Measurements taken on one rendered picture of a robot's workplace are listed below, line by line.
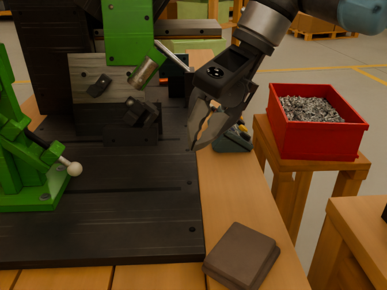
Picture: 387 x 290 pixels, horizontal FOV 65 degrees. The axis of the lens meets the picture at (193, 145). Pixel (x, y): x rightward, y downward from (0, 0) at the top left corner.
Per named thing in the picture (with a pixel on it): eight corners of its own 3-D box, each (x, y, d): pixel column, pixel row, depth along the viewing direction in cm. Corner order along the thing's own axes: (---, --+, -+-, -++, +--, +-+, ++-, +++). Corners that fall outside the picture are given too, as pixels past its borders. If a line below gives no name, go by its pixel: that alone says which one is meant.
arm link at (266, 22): (289, 16, 43) (240, -7, 45) (272, 47, 44) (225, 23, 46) (292, 28, 50) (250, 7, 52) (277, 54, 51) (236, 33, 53)
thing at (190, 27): (215, 29, 97) (215, 18, 95) (221, 39, 83) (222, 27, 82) (91, 30, 95) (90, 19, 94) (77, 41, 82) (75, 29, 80)
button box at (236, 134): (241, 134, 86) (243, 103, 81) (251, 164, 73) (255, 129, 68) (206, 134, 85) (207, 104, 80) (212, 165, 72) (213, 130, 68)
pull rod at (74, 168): (85, 170, 59) (79, 145, 56) (81, 179, 57) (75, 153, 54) (56, 171, 59) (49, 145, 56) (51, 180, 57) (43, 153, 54)
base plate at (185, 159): (186, 63, 141) (186, 58, 140) (205, 262, 47) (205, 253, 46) (94, 64, 140) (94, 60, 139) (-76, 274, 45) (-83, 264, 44)
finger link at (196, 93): (206, 127, 53) (230, 82, 50) (203, 128, 51) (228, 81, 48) (184, 113, 54) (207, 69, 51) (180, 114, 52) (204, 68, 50)
